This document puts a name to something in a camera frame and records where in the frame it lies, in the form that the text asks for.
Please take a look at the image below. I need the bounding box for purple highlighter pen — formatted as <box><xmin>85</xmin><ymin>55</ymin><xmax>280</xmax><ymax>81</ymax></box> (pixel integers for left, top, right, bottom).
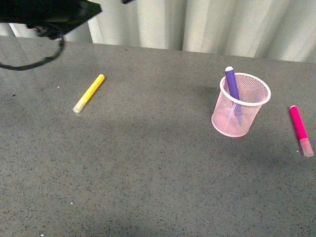
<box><xmin>225</xmin><ymin>66</ymin><xmax>242</xmax><ymax>125</ymax></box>

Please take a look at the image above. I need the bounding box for pink highlighter pen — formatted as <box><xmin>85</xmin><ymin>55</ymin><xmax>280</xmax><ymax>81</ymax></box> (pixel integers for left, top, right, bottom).
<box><xmin>289</xmin><ymin>106</ymin><xmax>314</xmax><ymax>158</ymax></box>

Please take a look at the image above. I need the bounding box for pink mesh cup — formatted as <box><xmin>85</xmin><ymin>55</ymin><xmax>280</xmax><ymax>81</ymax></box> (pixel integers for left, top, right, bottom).
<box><xmin>211</xmin><ymin>73</ymin><xmax>271</xmax><ymax>137</ymax></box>

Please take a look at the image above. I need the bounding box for yellow highlighter pen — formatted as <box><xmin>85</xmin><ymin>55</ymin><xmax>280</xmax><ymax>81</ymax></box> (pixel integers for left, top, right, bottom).
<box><xmin>73</xmin><ymin>74</ymin><xmax>105</xmax><ymax>114</ymax></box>

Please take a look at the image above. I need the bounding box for white pleated curtain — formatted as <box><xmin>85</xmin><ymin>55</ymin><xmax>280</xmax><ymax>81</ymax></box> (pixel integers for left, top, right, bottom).
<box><xmin>0</xmin><ymin>0</ymin><xmax>316</xmax><ymax>63</ymax></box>

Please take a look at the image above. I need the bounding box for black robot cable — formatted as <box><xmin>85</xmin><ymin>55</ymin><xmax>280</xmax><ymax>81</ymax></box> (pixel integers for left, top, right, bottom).
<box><xmin>0</xmin><ymin>29</ymin><xmax>65</xmax><ymax>71</ymax></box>

